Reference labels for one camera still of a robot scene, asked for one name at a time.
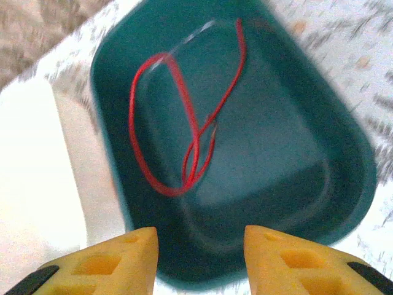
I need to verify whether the teal plastic bin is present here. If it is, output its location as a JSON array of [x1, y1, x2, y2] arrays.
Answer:
[[90, 0, 378, 292]]

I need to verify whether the red cable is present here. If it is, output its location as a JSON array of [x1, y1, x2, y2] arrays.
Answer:
[[128, 17, 247, 198]]

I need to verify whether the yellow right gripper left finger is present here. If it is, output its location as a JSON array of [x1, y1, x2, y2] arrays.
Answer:
[[4, 226, 159, 295]]

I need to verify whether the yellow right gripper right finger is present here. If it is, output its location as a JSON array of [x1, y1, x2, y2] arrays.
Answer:
[[244, 224, 393, 295]]

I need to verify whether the white plastic bin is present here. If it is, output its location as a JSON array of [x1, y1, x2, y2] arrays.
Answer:
[[0, 76, 136, 277]]

